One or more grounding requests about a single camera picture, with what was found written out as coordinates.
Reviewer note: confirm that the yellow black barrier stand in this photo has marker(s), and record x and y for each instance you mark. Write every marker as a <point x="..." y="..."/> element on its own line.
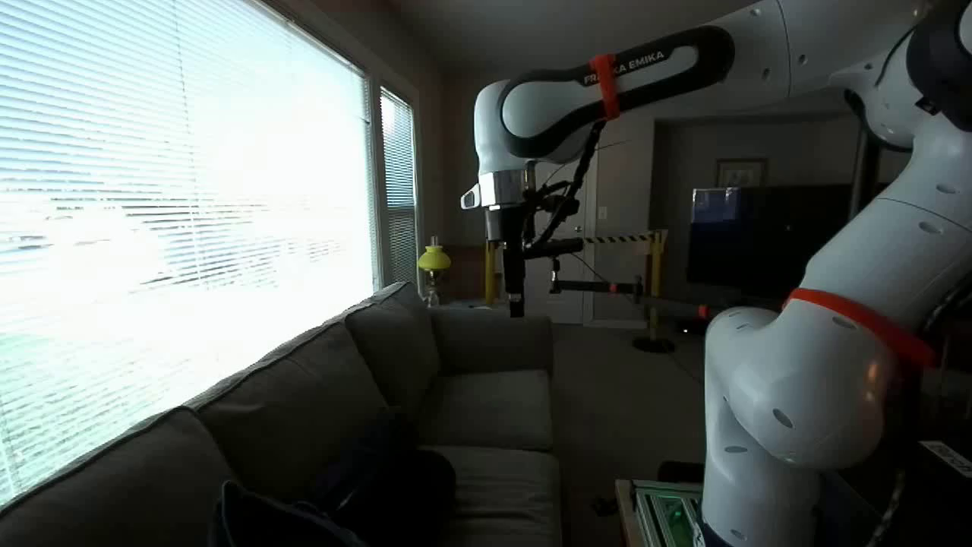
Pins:
<point x="651" y="278"/>

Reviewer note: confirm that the yellow table lamp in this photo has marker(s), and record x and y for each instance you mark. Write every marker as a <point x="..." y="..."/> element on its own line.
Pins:
<point x="434" y="262"/>

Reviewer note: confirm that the framed wall picture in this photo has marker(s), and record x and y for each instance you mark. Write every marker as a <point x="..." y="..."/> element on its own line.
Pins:
<point x="743" y="172"/>

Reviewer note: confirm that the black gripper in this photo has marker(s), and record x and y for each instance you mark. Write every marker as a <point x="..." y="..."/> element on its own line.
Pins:
<point x="516" y="262"/>

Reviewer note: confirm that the dark television screen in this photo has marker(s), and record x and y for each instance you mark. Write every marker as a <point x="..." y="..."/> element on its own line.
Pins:
<point x="762" y="238"/>

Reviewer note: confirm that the green aluminium base frame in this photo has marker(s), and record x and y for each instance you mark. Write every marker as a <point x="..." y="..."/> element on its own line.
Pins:
<point x="669" y="516"/>

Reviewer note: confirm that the grey fabric sofa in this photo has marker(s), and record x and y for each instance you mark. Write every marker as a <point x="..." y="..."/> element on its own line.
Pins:
<point x="385" y="377"/>

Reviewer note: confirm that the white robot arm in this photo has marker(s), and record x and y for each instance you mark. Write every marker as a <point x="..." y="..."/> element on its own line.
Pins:
<point x="798" y="391"/>

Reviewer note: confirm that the white window blinds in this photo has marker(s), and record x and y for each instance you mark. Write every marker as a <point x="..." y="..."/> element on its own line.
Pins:
<point x="183" y="184"/>

